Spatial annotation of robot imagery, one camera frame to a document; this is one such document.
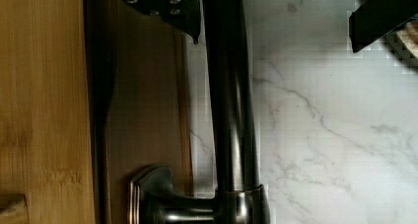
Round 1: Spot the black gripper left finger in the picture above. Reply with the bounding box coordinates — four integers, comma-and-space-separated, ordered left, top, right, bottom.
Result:
122, 0, 201, 43

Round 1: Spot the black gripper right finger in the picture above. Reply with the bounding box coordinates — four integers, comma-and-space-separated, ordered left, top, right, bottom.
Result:
349, 0, 418, 52

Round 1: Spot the wooden drawer cabinet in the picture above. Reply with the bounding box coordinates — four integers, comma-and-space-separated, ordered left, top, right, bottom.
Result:
1, 0, 192, 224

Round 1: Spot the black drawer handle bar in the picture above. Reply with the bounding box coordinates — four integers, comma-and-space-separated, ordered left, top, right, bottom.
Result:
127, 0, 271, 224

